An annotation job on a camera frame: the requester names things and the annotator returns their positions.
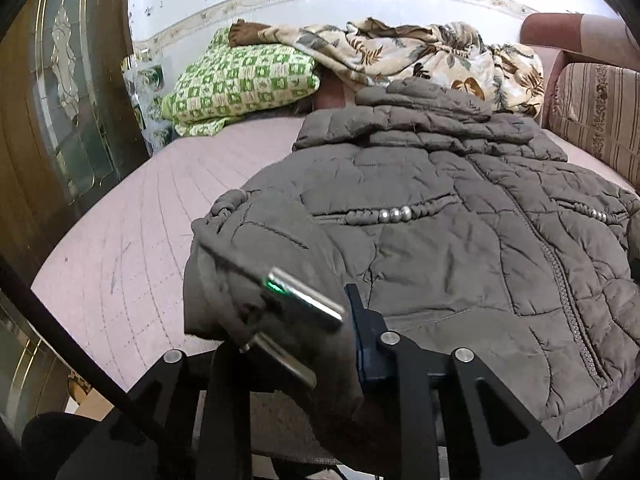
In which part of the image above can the wooden door with glass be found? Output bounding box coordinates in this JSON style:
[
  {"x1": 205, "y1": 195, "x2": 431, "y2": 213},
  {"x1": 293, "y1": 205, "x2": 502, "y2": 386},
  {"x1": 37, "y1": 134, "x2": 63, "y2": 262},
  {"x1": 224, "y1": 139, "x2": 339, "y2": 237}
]
[{"x1": 0, "y1": 0, "x2": 151, "y2": 426}]

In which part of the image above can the grey puffer jacket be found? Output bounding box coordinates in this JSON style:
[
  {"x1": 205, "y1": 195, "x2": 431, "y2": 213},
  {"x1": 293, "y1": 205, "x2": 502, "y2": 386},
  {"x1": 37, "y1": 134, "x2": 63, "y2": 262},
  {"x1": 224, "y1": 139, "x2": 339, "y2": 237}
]
[{"x1": 182, "y1": 77, "x2": 640, "y2": 478}]

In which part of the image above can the green patterned pillow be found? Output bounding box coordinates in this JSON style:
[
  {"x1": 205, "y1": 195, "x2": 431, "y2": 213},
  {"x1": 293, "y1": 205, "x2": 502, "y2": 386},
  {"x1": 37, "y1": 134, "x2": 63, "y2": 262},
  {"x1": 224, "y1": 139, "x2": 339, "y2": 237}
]
[{"x1": 160, "y1": 27, "x2": 321, "y2": 138}]

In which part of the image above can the leaf-print blanket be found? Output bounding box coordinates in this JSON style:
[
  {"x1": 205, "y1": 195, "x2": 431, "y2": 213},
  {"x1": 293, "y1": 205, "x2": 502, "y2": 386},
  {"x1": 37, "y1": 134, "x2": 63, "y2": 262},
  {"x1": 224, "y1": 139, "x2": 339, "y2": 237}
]
[{"x1": 227, "y1": 17, "x2": 546, "y2": 116}]

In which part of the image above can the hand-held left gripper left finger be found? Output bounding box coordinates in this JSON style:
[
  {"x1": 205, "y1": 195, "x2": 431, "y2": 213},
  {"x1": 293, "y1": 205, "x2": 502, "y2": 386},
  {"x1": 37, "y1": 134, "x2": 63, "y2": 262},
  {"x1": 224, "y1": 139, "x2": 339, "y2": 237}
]
[{"x1": 55, "y1": 342, "x2": 256, "y2": 480}]

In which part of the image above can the striped sofa back cushion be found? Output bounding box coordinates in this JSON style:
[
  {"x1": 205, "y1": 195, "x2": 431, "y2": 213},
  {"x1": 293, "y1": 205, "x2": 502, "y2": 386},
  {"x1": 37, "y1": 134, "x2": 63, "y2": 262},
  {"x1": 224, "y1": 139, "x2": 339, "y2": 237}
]
[{"x1": 547, "y1": 62, "x2": 640, "y2": 191}]

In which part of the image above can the person's dark clothing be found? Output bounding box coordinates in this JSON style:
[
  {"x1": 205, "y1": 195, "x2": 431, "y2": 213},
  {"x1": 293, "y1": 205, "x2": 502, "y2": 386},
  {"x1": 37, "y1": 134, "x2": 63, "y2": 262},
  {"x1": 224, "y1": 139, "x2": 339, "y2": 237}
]
[{"x1": 20, "y1": 410, "x2": 108, "y2": 480}]

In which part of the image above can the plastic-wrapped package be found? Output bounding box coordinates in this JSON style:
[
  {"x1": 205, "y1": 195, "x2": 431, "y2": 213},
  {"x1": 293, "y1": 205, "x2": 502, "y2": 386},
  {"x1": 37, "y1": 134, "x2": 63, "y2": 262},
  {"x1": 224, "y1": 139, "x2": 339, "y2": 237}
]
[{"x1": 122, "y1": 50, "x2": 176, "y2": 156}]

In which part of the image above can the brown pillow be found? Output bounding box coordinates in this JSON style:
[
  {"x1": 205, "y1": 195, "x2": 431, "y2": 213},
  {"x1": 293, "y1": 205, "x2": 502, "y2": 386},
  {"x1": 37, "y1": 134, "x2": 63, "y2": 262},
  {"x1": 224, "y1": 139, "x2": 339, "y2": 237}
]
[{"x1": 312, "y1": 77, "x2": 361, "y2": 111}]

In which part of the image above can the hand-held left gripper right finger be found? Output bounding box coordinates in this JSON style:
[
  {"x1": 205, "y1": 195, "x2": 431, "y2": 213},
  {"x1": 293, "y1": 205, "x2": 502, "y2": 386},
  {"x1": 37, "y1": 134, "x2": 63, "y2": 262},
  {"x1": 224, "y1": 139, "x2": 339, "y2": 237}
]
[{"x1": 345, "y1": 284, "x2": 583, "y2": 480}]

